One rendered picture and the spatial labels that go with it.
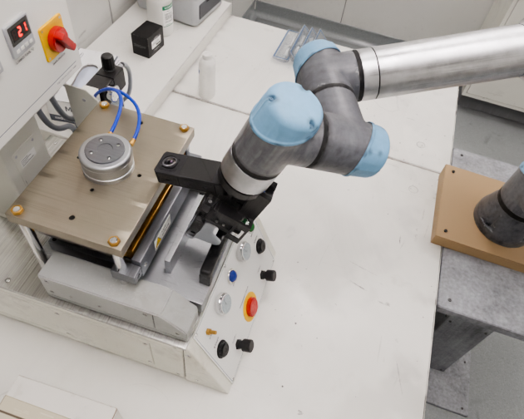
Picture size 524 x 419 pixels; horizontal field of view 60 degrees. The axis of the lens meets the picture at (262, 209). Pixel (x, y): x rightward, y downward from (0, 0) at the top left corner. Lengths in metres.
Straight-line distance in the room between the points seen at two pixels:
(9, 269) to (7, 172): 0.18
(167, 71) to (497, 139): 2.02
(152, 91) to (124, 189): 0.71
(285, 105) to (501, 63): 0.35
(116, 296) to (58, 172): 0.21
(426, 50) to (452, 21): 2.49
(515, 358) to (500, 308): 0.93
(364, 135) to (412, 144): 0.86
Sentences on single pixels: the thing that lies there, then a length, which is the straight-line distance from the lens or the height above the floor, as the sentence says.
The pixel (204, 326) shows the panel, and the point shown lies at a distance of 0.82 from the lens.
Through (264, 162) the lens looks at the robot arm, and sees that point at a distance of 0.56.
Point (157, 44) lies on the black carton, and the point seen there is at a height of 0.82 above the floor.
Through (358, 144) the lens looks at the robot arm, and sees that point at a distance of 0.59.
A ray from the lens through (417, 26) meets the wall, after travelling 3.23.
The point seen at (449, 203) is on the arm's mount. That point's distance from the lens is 1.27.
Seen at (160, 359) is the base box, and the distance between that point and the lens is 0.89.
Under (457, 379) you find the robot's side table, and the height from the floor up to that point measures 0.01.
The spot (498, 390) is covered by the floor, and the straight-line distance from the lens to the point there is 2.03.
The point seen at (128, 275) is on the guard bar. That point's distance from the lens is 0.71.
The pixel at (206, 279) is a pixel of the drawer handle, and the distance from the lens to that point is 0.76.
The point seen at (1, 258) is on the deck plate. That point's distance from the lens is 0.93.
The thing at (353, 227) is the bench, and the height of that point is 0.75.
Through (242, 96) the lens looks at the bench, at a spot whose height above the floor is 0.75.
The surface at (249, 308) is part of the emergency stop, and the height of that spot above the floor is 0.81.
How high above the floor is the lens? 1.66
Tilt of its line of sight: 52 degrees down
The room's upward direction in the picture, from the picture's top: 9 degrees clockwise
